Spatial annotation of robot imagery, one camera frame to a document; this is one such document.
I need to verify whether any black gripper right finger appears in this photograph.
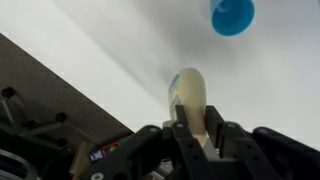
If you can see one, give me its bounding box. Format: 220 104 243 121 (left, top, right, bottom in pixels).
204 105 320 180

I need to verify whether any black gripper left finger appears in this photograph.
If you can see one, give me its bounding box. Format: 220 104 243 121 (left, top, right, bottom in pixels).
79 104 215 180

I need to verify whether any white toy bottle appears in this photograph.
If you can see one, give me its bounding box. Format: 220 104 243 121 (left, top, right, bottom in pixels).
168 67 208 148

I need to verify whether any black office chair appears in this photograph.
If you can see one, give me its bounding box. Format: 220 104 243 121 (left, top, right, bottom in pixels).
0 85 101 180

